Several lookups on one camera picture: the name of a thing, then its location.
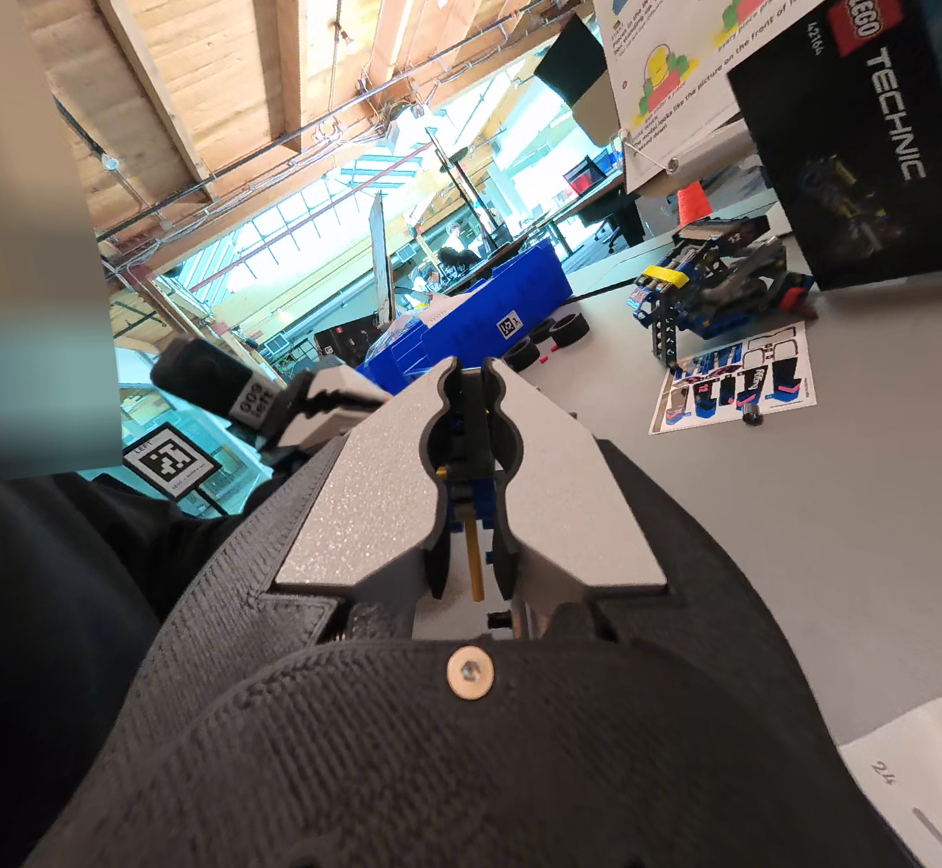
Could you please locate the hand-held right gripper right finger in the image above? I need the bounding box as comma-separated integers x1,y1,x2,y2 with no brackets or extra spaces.
482,358,668,619

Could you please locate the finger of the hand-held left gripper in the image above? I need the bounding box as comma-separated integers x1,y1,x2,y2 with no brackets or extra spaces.
309,364,393,407
282,403,372,451

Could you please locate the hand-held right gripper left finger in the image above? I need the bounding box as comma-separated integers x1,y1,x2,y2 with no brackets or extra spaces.
274,357,461,615

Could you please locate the blue grey lego sub-assembly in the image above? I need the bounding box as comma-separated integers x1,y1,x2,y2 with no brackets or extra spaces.
433,366,532,642

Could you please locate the lego sticker sheet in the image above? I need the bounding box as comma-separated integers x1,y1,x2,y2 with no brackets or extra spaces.
649,322,818,436

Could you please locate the partly built lego buggy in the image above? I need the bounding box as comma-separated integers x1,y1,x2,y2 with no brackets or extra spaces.
627,215,818,369

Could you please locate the lego instruction booklet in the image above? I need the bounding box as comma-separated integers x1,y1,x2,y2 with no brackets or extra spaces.
839,705,942,868

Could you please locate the lego set cardboard box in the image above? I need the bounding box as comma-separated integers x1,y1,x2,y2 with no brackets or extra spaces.
727,0,942,291

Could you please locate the clear plastic bag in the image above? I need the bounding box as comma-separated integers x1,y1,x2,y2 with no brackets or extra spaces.
366,312,429,363

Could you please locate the black white marker sign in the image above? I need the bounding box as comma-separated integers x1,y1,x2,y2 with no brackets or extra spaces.
121,423,223,501

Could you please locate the white standing panel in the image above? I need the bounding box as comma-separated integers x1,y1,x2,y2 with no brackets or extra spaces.
370,193,396,335

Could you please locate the blue storage bin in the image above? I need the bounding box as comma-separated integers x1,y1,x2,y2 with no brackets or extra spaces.
361,243,575,396

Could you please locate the person's dark clothed torso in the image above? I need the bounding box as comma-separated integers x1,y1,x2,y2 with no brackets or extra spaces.
0,474,295,868

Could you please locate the orange traffic cone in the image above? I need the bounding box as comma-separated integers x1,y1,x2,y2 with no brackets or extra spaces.
676,180,713,229

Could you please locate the white sheet holder bar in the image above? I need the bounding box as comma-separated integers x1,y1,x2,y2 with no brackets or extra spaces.
626,119,766,194

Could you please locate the printed instruction sheet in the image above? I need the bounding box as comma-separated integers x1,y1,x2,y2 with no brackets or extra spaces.
581,0,921,152

